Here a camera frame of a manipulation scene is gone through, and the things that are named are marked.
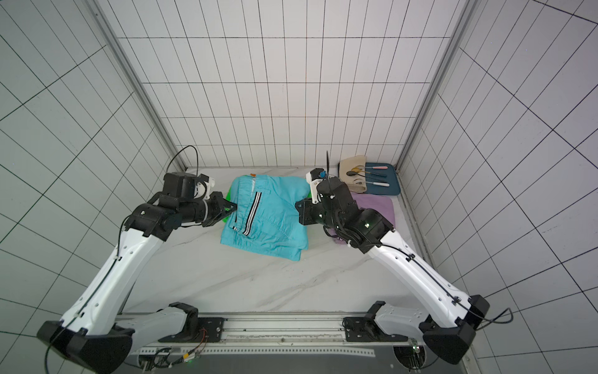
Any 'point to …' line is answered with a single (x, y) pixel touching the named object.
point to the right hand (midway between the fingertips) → (287, 207)
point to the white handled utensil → (386, 185)
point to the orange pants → (253, 174)
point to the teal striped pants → (265, 220)
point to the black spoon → (352, 173)
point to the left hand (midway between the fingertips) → (234, 211)
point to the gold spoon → (357, 170)
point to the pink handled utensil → (378, 167)
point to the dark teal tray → (391, 178)
